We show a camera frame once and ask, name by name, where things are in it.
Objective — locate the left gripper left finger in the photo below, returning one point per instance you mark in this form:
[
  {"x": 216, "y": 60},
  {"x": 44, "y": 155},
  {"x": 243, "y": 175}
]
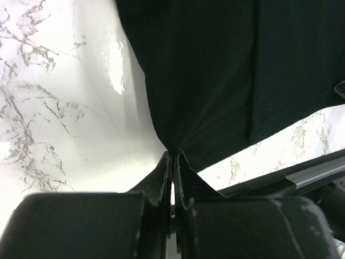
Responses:
[{"x": 134, "y": 224}]

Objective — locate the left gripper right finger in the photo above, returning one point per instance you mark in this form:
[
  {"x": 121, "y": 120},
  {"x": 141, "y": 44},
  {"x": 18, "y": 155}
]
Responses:
[{"x": 211, "y": 225}]

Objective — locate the black t shirt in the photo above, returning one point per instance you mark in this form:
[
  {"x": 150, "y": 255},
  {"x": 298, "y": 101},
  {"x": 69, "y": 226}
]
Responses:
[{"x": 221, "y": 76}]

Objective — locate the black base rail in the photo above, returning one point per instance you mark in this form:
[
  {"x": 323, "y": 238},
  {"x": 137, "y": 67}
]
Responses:
[{"x": 320, "y": 179}]

